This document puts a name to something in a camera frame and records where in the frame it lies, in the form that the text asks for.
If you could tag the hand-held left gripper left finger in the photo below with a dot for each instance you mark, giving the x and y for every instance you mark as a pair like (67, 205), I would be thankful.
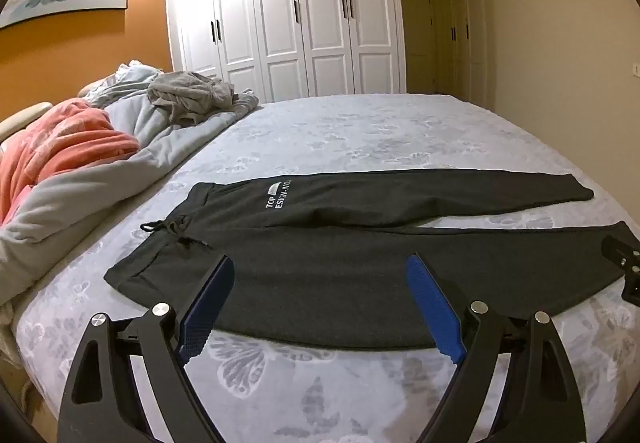
(209, 295)

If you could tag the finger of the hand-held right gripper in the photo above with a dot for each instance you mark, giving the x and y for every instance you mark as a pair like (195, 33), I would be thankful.
(632, 294)
(622, 254)

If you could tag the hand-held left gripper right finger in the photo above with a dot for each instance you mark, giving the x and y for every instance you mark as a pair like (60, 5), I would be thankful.
(432, 303)

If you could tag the dark grey sweat pants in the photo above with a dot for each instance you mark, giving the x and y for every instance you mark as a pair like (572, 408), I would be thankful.
(350, 273)

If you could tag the light grey blanket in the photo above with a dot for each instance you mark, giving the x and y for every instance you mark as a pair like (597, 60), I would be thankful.
(85, 188)

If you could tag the bed with butterfly print sheet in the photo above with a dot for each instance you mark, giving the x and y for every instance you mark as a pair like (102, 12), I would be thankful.
(360, 133)

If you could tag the crumpled grey garment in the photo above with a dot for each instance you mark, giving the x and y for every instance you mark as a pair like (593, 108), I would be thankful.
(192, 95)

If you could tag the orange fleece blanket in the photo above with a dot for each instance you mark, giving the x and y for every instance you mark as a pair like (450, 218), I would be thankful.
(65, 138)

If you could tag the pale blue cloth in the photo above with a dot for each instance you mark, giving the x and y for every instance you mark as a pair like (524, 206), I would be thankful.
(127, 78)

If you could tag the cream padded headboard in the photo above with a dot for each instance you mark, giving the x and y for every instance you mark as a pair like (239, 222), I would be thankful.
(22, 115)

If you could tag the cream hallway cabinet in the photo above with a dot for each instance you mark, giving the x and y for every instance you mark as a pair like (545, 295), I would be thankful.
(462, 33)

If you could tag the white panelled wardrobe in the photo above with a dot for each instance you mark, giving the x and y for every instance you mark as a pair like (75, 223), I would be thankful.
(300, 18)

